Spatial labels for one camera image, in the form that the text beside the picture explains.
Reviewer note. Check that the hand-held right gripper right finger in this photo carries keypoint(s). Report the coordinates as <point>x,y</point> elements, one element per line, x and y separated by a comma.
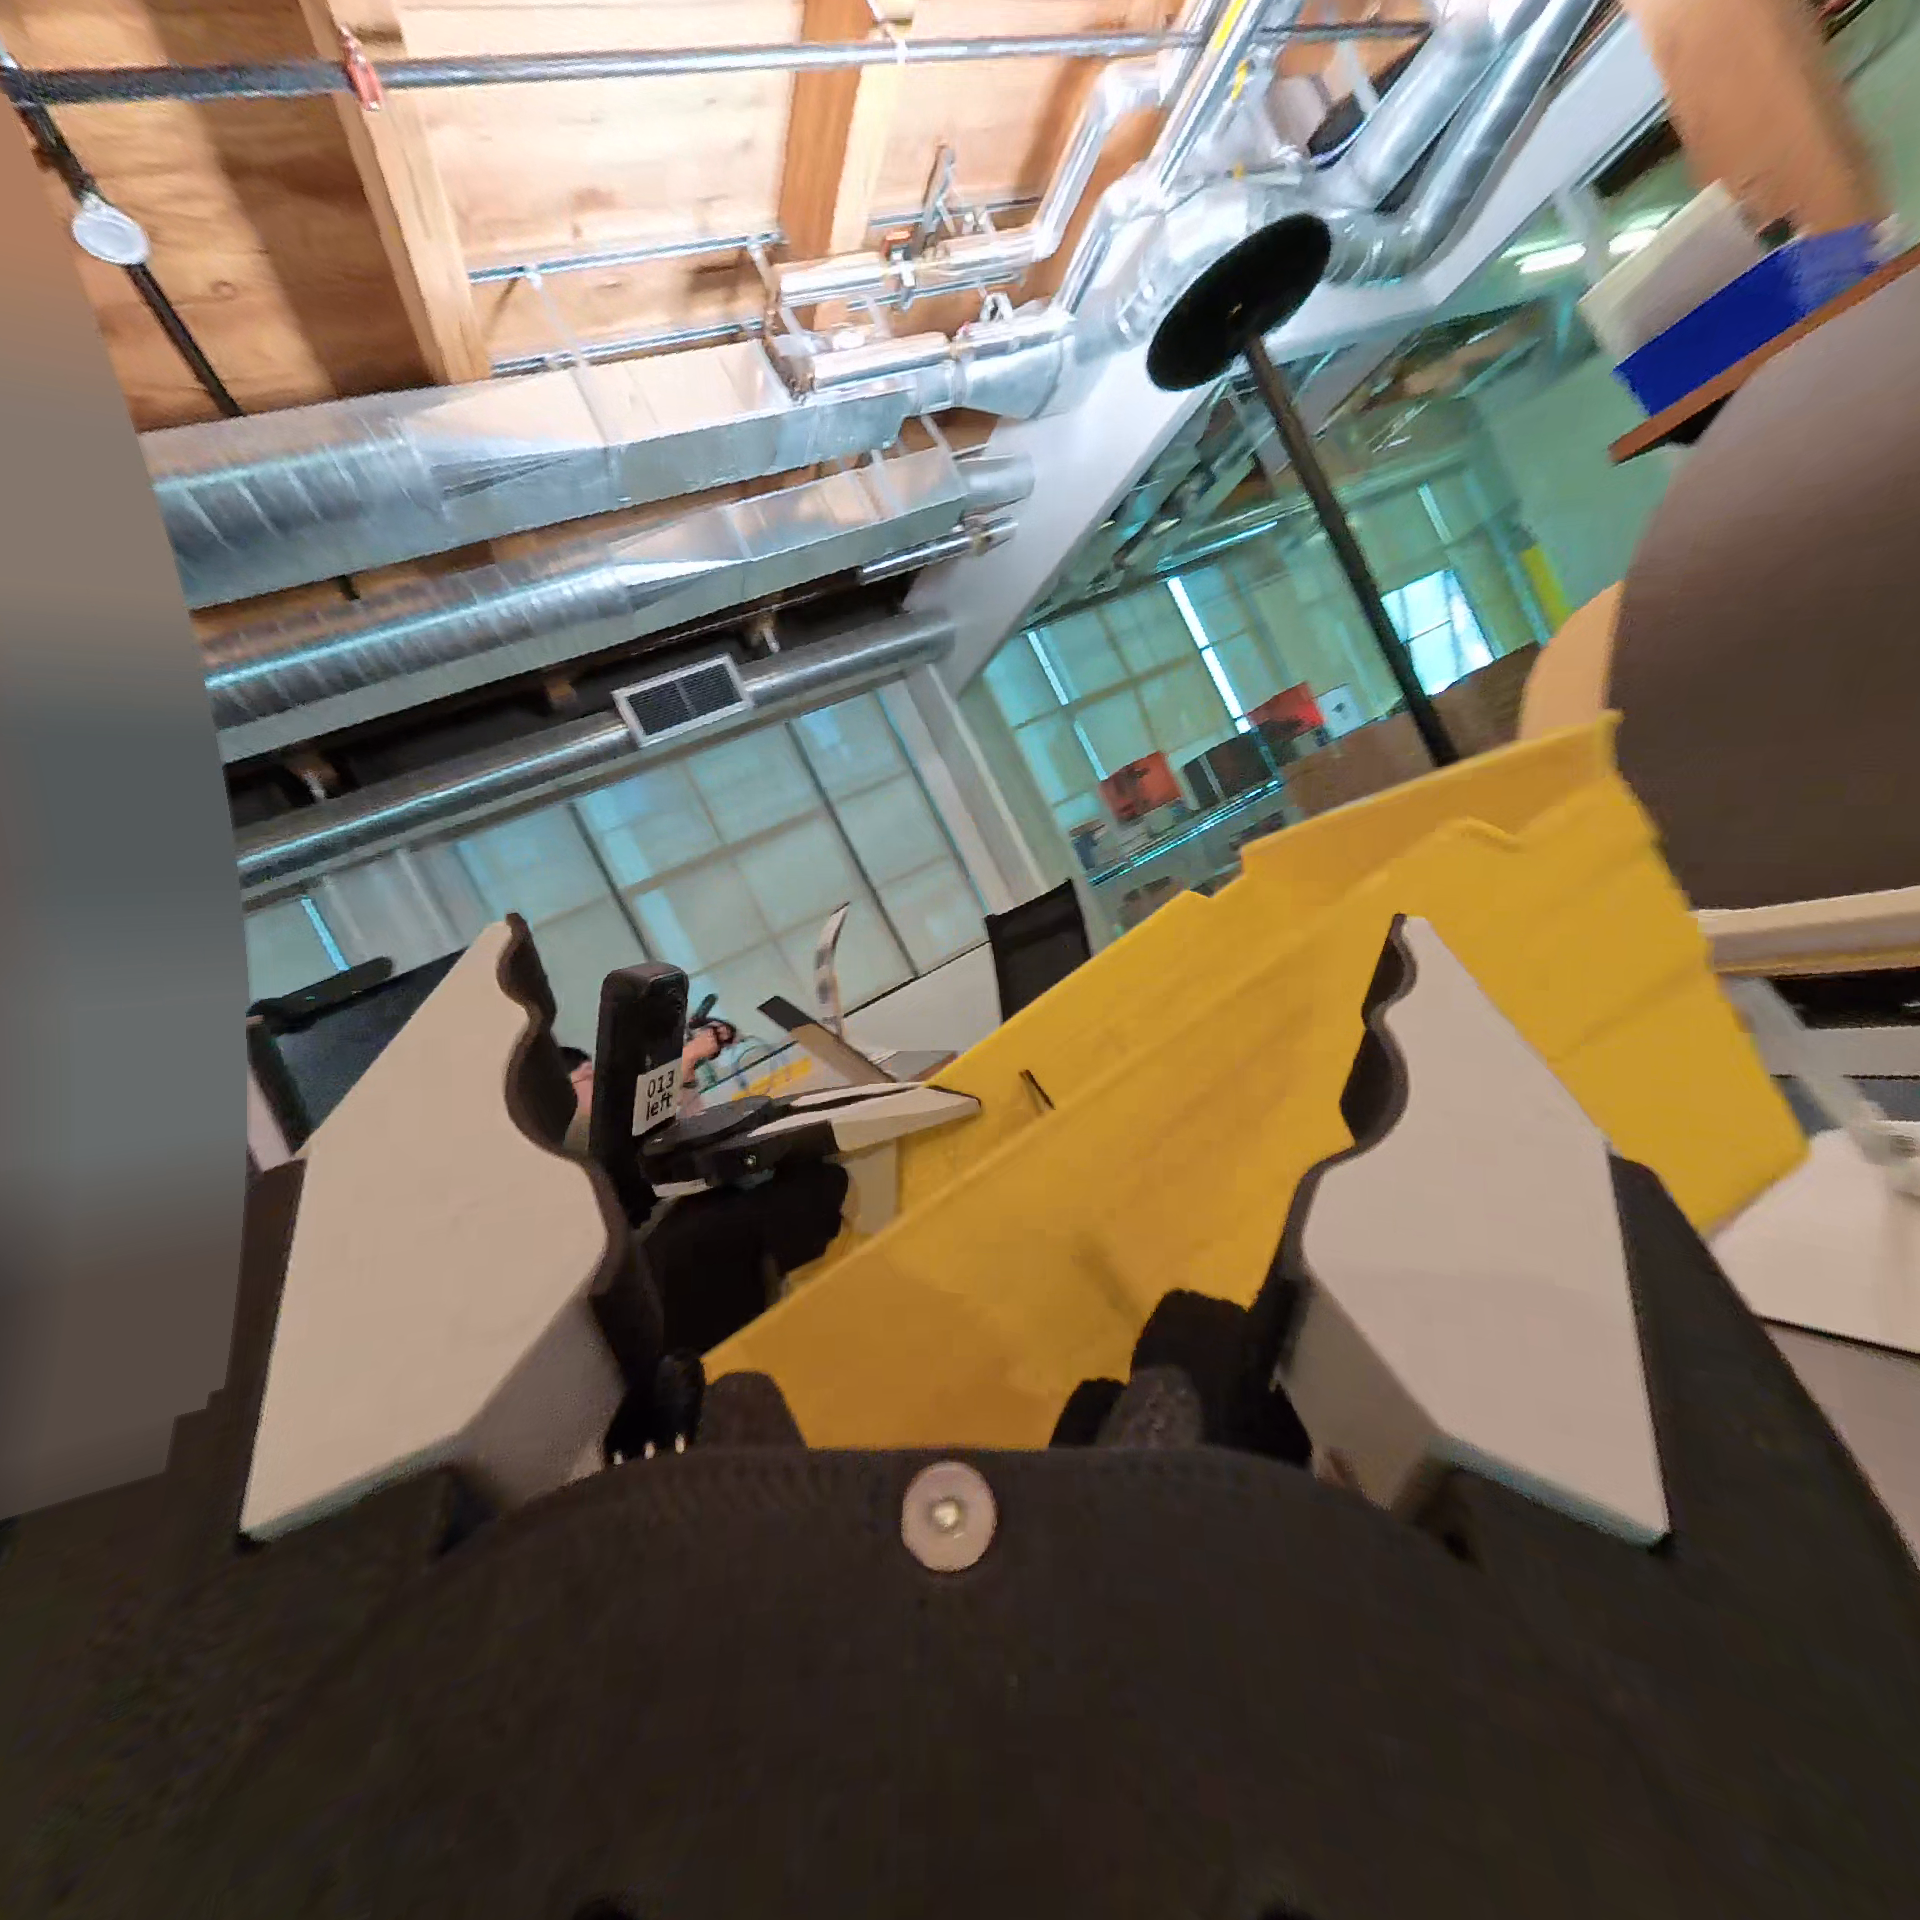
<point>1483,1307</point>

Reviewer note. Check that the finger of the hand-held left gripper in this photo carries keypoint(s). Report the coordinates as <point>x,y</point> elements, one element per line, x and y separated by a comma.
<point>877,1138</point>
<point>900,1105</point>

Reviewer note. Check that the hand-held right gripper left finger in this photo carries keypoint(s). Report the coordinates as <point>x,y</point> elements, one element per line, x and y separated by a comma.
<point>435,1290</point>

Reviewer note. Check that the yellow storage bin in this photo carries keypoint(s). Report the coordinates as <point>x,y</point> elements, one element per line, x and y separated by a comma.
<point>1201,1050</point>

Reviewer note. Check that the person's left hand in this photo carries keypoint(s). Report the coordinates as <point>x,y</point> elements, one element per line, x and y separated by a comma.
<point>735,1261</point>

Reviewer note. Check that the brown edged desk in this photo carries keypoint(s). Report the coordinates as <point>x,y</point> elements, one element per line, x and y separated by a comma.
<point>900,1069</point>

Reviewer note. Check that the tilted wooden board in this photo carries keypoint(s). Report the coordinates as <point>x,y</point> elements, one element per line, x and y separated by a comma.
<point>819,1043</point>
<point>1770,676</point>

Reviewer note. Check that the curved printed card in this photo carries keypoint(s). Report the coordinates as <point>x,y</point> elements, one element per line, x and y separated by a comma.
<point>832,961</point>

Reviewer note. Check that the black office chair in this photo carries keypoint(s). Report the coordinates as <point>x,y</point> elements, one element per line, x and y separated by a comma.
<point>1035,946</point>

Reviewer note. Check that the large black display screen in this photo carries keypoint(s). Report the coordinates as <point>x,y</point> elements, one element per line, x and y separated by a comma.
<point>338,1050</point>

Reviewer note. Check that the white board stand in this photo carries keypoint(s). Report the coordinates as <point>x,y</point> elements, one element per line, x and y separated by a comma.
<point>1828,1245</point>

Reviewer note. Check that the air vent grille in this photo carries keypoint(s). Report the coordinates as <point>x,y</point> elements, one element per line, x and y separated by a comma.
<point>681,701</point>

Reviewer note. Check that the storage shelf with boxes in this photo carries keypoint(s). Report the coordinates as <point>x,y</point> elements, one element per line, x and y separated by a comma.
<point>1290,717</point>

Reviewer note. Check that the silver ventilation pipes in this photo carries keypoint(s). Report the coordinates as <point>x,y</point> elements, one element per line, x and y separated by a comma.
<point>991,359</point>

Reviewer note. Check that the black floor pole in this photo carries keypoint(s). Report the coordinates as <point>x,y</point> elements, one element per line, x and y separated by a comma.
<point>1236,300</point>

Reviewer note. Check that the metal conduit pipe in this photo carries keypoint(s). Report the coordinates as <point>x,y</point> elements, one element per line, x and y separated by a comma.
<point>675,63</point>

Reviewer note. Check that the silver round air duct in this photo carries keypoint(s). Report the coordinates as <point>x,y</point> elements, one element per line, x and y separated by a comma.
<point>450,788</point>
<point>450,629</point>

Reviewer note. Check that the silver rectangular air duct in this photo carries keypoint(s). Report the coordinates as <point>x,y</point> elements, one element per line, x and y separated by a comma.
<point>450,466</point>

